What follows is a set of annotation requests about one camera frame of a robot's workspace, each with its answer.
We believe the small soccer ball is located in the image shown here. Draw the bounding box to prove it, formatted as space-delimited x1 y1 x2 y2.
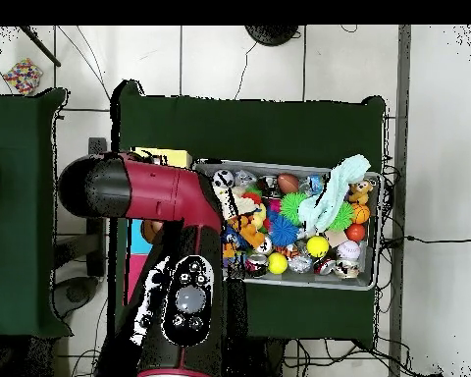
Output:
212 169 236 189

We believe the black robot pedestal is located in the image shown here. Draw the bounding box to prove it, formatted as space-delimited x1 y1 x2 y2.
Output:
229 337 288 377

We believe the thin black cable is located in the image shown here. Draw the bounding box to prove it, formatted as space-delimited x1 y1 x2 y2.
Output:
405 234 471 244

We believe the blue spiky ball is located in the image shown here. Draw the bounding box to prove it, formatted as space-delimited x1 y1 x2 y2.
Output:
267 213 301 248

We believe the wooden box with three holes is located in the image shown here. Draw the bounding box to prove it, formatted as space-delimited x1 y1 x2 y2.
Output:
123 146 192 307

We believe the black round object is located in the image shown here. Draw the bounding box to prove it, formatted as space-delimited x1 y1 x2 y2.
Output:
243 25 301 47

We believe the small brown football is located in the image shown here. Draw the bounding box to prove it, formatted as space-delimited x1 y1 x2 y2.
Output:
276 173 300 194

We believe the yellow ball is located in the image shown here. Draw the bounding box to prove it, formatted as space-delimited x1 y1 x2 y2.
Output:
306 235 330 259
267 252 288 275

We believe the grey rounded object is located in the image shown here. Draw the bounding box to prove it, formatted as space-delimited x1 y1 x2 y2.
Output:
48 275 100 320

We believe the green spiky ball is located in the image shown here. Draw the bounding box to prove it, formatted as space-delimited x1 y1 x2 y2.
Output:
279 191 309 227

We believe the mint green cloth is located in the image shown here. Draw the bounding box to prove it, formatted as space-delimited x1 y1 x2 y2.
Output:
296 153 372 235

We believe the colourful patterned cloth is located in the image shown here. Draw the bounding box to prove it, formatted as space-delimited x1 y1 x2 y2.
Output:
2 57 44 96

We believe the small orange basketball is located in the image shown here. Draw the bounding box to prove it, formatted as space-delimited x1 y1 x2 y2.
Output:
350 201 372 225

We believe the silver mesh bin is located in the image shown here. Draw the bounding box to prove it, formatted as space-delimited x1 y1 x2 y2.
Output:
195 157 380 293

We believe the cream yellow cloth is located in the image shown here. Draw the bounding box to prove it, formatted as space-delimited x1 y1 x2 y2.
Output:
219 187 260 221

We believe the small brown teddy bear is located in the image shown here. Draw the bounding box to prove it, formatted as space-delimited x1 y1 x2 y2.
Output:
346 178 376 205

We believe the black rod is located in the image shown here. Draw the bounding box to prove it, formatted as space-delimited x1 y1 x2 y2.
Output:
19 25 62 68

